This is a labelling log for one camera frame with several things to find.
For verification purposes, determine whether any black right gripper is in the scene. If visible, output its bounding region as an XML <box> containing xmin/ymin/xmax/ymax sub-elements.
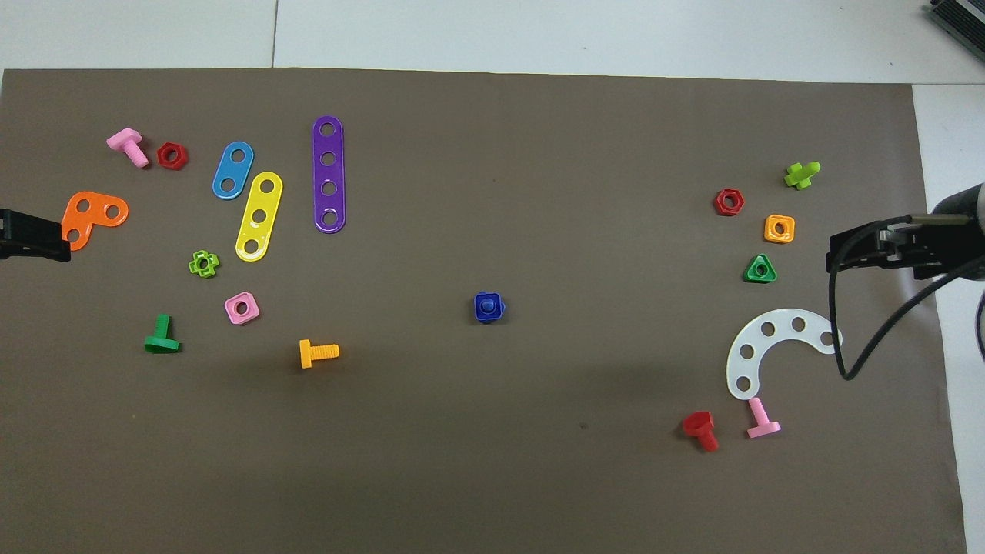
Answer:
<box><xmin>826</xmin><ymin>214</ymin><xmax>985</xmax><ymax>280</ymax></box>

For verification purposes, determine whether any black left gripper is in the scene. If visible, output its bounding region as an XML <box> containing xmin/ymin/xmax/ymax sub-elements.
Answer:
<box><xmin>0</xmin><ymin>209</ymin><xmax>72</xmax><ymax>263</ymax></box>

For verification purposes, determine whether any lime green screw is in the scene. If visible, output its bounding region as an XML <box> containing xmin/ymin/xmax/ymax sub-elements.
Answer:
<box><xmin>783</xmin><ymin>161</ymin><xmax>822</xmax><ymax>191</ymax></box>

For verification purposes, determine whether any pink screw with long shaft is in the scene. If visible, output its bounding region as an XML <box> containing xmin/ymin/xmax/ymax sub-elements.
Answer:
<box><xmin>106</xmin><ymin>128</ymin><xmax>150</xmax><ymax>169</ymax></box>

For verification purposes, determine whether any pink square nut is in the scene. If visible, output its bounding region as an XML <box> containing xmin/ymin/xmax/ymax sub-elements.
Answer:
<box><xmin>224</xmin><ymin>292</ymin><xmax>261</xmax><ymax>325</ymax></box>

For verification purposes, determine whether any pink screw with short shaft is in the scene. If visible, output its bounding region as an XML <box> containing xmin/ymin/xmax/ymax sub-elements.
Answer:
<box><xmin>746</xmin><ymin>396</ymin><xmax>783</xmax><ymax>440</ymax></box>

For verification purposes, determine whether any red screw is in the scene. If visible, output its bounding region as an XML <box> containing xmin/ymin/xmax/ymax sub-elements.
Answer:
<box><xmin>682</xmin><ymin>411</ymin><xmax>720</xmax><ymax>453</ymax></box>

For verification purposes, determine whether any orange screw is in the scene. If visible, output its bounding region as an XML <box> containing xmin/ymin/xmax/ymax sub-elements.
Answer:
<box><xmin>299</xmin><ymin>339</ymin><xmax>341</xmax><ymax>370</ymax></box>

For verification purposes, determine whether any orange angled three-hole plate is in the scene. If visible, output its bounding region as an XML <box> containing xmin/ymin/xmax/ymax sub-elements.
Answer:
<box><xmin>60</xmin><ymin>191</ymin><xmax>130</xmax><ymax>252</ymax></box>

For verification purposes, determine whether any white curved five-hole plate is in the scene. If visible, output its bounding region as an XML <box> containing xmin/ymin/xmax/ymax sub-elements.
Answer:
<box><xmin>726</xmin><ymin>309</ymin><xmax>843</xmax><ymax>402</ymax></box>

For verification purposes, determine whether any blue two-hole plate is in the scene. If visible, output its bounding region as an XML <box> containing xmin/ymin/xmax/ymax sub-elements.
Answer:
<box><xmin>212</xmin><ymin>141</ymin><xmax>255</xmax><ymax>201</ymax></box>

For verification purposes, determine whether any yellow three-hole plate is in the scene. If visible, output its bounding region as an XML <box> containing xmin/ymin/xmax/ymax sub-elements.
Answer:
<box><xmin>235</xmin><ymin>171</ymin><xmax>284</xmax><ymax>263</ymax></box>

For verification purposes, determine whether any black ribbed device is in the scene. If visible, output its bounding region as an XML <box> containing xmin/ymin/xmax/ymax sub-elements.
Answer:
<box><xmin>926</xmin><ymin>0</ymin><xmax>985</xmax><ymax>43</ymax></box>

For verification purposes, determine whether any purple four-hole plate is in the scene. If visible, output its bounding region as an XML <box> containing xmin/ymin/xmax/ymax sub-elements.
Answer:
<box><xmin>312</xmin><ymin>115</ymin><xmax>347</xmax><ymax>234</ymax></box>

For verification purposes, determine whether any brown table mat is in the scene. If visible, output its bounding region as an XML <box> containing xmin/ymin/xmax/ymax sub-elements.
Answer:
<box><xmin>0</xmin><ymin>68</ymin><xmax>969</xmax><ymax>554</ymax></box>

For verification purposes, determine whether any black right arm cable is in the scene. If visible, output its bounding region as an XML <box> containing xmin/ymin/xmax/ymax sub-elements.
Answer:
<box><xmin>828</xmin><ymin>219</ymin><xmax>985</xmax><ymax>381</ymax></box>

